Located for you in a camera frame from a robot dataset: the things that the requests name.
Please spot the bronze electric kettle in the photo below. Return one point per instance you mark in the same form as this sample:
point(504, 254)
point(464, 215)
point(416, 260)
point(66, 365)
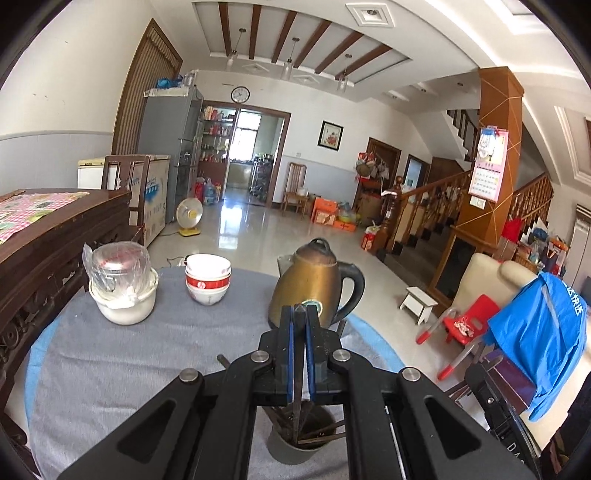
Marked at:
point(304, 286)

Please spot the dark wooden sideboard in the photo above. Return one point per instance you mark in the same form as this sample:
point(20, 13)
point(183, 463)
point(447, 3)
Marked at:
point(55, 258)

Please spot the small cream freezer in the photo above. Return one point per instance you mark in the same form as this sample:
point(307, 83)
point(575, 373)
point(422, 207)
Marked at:
point(90, 173)

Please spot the maroon seat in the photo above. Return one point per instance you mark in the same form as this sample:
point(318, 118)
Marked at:
point(512, 378)

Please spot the plastic-bagged steel bowl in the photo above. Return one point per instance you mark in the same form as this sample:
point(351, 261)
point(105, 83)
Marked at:
point(115, 267)

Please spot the blue table cover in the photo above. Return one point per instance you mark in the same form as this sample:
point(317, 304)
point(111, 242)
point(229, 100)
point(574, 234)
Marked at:
point(369, 346)

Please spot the wooden stair railing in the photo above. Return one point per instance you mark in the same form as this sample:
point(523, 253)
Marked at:
point(429, 207)

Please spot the bundle of dark chopsticks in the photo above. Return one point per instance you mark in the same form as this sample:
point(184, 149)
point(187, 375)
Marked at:
point(323, 434)

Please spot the yellow electric fan heater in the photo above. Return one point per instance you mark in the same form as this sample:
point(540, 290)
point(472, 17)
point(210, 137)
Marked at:
point(189, 214)

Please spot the glass display shelf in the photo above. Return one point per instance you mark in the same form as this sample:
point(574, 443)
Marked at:
point(214, 134)

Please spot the blue plastic bags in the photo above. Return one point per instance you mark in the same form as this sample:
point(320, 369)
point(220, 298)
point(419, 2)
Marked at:
point(168, 83)

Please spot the dark wooden chopstick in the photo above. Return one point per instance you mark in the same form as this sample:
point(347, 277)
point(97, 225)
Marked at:
point(224, 361)

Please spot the orange cardboard box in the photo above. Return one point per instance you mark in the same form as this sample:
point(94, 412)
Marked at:
point(324, 211)

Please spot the brown slatted door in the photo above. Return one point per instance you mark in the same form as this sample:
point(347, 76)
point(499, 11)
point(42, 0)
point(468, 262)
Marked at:
point(143, 83)

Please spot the red gift box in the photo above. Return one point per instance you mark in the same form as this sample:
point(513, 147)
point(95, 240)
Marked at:
point(371, 237)

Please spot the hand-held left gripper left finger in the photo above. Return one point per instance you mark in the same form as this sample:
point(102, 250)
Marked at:
point(290, 350)

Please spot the red child chair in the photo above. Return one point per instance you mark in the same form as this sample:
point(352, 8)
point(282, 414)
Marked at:
point(471, 314)

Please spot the grey refrigerator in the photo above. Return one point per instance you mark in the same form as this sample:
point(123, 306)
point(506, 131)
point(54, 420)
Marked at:
point(171, 129)

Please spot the hanging bags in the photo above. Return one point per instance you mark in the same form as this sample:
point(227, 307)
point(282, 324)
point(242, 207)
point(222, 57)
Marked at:
point(371, 166)

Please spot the white chest freezer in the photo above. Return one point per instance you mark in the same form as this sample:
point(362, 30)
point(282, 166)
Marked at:
point(157, 198)

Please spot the white bowl with red band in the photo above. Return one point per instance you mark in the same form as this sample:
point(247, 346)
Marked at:
point(207, 293)
point(207, 264)

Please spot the grey tablecloth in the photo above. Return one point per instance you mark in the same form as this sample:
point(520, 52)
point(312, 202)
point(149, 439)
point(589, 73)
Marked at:
point(138, 369)

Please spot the cream sofa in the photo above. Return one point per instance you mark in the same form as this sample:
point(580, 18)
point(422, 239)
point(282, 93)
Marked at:
point(489, 277)

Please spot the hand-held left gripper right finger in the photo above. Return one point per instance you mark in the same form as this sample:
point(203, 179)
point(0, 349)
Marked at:
point(311, 350)

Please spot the red bag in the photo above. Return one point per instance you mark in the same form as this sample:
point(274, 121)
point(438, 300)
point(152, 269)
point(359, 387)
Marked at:
point(512, 228)

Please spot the white enamel pot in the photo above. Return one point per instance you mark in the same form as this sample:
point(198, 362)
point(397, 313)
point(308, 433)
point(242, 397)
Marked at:
point(124, 314)

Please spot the pink checkered cloth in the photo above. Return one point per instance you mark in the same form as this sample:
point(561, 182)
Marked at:
point(27, 212)

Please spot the person's dark clothing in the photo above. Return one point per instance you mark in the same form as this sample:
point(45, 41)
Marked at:
point(570, 443)

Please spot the light wooden chair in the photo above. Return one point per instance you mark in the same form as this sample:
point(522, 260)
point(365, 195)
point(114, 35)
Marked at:
point(295, 180)

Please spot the dark wooden chair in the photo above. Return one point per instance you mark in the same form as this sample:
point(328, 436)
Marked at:
point(124, 159)

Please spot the plastic water jug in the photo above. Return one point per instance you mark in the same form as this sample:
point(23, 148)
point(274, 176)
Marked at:
point(211, 191)

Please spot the round wall clock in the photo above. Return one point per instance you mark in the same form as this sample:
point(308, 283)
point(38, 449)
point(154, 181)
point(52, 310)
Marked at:
point(240, 94)

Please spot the grey cup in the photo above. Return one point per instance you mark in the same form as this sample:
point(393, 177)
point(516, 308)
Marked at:
point(286, 450)

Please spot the framed wall picture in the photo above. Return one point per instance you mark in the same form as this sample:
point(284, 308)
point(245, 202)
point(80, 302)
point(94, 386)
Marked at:
point(330, 136)

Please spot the blue jacket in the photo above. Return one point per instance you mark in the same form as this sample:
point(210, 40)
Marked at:
point(545, 332)

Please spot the glass pendant lamp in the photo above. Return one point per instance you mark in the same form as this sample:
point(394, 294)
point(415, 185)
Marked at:
point(289, 69)
point(232, 60)
point(342, 81)

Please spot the wooden pillar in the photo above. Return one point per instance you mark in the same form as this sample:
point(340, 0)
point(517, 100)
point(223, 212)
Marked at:
point(498, 101)

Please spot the small white stool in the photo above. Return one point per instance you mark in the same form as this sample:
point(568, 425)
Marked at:
point(418, 300)

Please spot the pink wall calendar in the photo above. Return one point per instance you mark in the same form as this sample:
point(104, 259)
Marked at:
point(487, 170)

